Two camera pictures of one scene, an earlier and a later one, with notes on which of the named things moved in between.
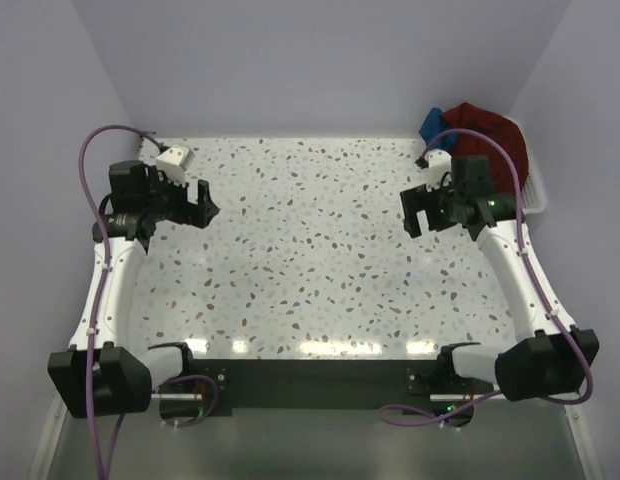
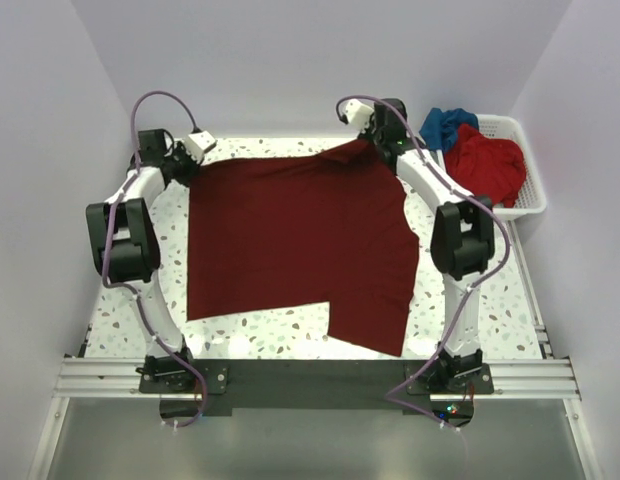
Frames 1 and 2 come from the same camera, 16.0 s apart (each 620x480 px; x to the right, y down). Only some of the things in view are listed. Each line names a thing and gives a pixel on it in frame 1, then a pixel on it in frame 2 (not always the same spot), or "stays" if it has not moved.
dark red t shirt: (505, 129) → (268, 234)
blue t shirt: (434, 124) stays
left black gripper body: (169, 200) → (183, 167)
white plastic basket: (533, 198) stays
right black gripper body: (440, 207) → (371, 133)
